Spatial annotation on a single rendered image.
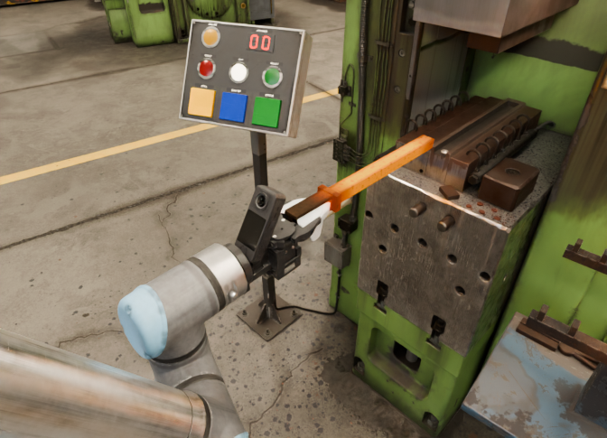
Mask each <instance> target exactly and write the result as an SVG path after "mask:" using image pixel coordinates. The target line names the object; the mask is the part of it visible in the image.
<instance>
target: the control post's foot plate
mask: <svg viewBox="0 0 607 438"><path fill-rule="evenodd" d="M275 300H276V307H278V308H279V307H283V306H288V305H290V304H289V303H288V302H286V301H285V300H284V299H282V298H281V297H280V296H278V295H277V294H275ZM270 309H271V318H268V315H267V304H266V303H264V297H263V296H261V297H260V298H258V299H257V300H256V301H254V302H253V303H251V304H249V305H248V306H247V307H246V308H245V309H243V310H241V311H239V312H238V313H237V317H238V318H239V319H240V320H241V321H242V322H243V323H245V324H246V325H247V326H248V327H249V329H251V330H252V331H253V332H255V333H256V334H257V335H259V336H260V338H262V339H263V340H265V341H266V342H268V341H270V340H272V339H273V338H275V337H276V336H277V335H279V334H280V333H282V332H284V331H285V330H287V329H288V327H289V326H290V325H292V324H294V323H295V322H297V321H298V320H299V318H300V317H302V316H303V314H302V313H301V312H300V311H298V310H296V309H295V308H294V307H293V308H292V307H291V308H285V309H281V310H277V309H276V308H275V306H274V305H273V304H271V306H270Z"/></svg>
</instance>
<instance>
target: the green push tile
mask: <svg viewBox="0 0 607 438"><path fill-rule="evenodd" d="M281 106H282V100H279V99H272V98H261V97H256V100H255V106H254V112H253V118H252V124H253V125H257V126H268V127H273V128H278V122H279V117H280V111H281Z"/></svg>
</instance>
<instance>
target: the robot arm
mask: <svg viewBox="0 0 607 438"><path fill-rule="evenodd" d="M304 199H306V198H304ZM304 199H298V200H288V201H285V200H286V197H285V195H284V194H283V193H282V192H280V191H277V190H275V189H274V188H272V187H270V186H265V185H258V186H257V187H256V188H255V191H254V194H253V196H252V199H251V202H250V203H249V206H248V209H247V213H246V216H245V218H244V220H243V223H242V225H241V228H240V230H239V233H238V236H237V239H236V242H235V244H234V245H233V244H231V243H227V244H225V245H223V246H222V245H221V244H218V243H214V244H212V245H211V246H209V247H206V248H205V249H203V250H202V251H200V252H199V253H197V254H195V255H194V256H191V257H190V258H189V259H187V260H185V261H184V262H182V263H180V264H179V265H177V266H175V267H174V268H172V269H170V270H168V271H167V272H165V273H163V274H162V275H159V276H157V277H156V278H155V279H153V280H152V281H150V282H148V283H146V284H142V285H139V286H137V288H136V289H135V290H134V291H133V292H132V293H130V294H128V295H127V296H125V297H124V298H123V299H122V300H121V301H120V302H119V304H118V308H117V312H118V317H119V320H120V323H121V325H122V326H123V328H124V332H125V334H126V336H127V338H128V340H129V342H130V343H131V345H132V346H133V348H134V349H135V351H136V352H137V353H138V354H139V355H140V356H141V357H142V358H144V359H148V361H149V363H150V366H151V369H152V371H153V373H154V380H155V381H153V380H151V379H148V378H145V377H140V376H138V375H135V374H132V373H129V372H127V371H124V370H122V369H119V368H114V367H111V366H109V365H106V364H103V363H100V362H97V361H95V360H93V359H88V358H85V357H82V356H80V355H77V354H74V353H71V352H68V351H66V350H64V349H59V348H56V347H53V346H51V345H48V344H45V343H42V342H39V341H37V340H33V339H30V338H27V337H24V336H22V335H19V334H16V333H13V332H10V331H6V330H3V329H1V328H0V438H248V433H247V432H246V431H245V429H244V426H243V424H242V423H241V420H240V418H239V416H238V412H237V410H236V407H235V406H234V404H233V401H232V399H231V397H230V394H229V391H228V390H227V387H226V385H225V382H224V379H223V377H222V375H221V373H220V371H219V367H218V365H217V363H216V360H215V358H214V357H213V354H212V352H211V349H210V344H209V340H208V335H207V332H206V328H205V323H204V322H205V321H207V320H208V319H209V318H211V317H212V316H214V315H215V314H217V313H218V312H220V311H221V310H222V309H224V308H225V307H226V306H228V305H229V304H230V303H232V302H234V301H235V300H237V299H238V298H239V297H240V296H241V295H243V294H245V293H247V292H248V291H250V285H249V284H250V283H252V282H253V281H255V280H256V279H258V278H259V277H260V276H261V275H263V274H267V275H268V276H273V277H274V278H275V279H276V280H278V281H279V280H280V279H281V278H283V277H284V276H286V275H287V274H289V273H290V272H292V271H293V270H294V269H296V268H297V267H298V266H299V265H300V264H301V255H302V247H301V246H299V245H298V242H303V241H305V240H306V239H308V238H310V240H311V241H314V240H316V239H317V238H318V237H319V236H320V235H321V230H322V224H323V220H324V219H325V218H326V216H327V214H328V213H329V210H330V206H331V204H330V203H329V202H326V203H324V204H323V205H322V206H320V207H318V208H317V209H315V210H313V211H311V212H309V213H307V214H306V215H304V216H302V217H301V218H299V219H297V220H296V225H295V223H294V222H290V221H288V216H287V215H286V214H285V210H286V209H288V208H290V207H291V206H293V205H295V204H296V203H298V202H300V201H301V200H304ZM292 263H294V267H292V268H291V269H289V270H288V271H286V272H285V269H286V268H287V267H288V266H290V265H291V264H292ZM269 270H271V271H272V272H274V274H273V273H272V272H271V271H269Z"/></svg>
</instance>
